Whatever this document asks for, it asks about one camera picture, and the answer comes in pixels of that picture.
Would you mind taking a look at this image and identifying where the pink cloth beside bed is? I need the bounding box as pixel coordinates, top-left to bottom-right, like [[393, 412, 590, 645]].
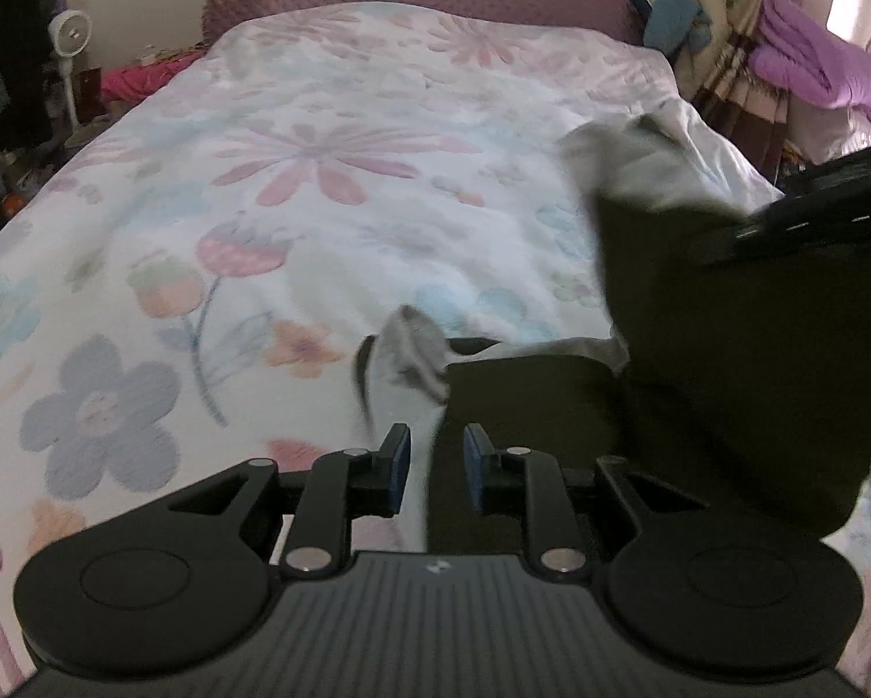
[[101, 49, 207, 104]]

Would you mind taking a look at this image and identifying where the brown striped curtain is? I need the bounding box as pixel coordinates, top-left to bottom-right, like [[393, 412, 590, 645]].
[[691, 0, 803, 181]]

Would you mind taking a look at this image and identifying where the white standing fan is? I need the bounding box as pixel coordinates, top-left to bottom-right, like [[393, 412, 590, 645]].
[[49, 9, 93, 148]]

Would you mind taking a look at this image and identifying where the black and grey garment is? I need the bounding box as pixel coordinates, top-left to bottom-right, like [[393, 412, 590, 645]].
[[355, 113, 871, 553]]

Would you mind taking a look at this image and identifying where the floral white duvet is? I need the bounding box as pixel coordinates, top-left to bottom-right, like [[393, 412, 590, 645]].
[[0, 3, 871, 696]]

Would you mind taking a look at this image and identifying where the folded purple blanket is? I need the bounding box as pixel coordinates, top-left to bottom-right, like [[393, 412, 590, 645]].
[[748, 0, 871, 123]]

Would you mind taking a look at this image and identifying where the blue plush toy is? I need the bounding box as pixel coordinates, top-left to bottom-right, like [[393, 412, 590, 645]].
[[644, 0, 713, 57]]

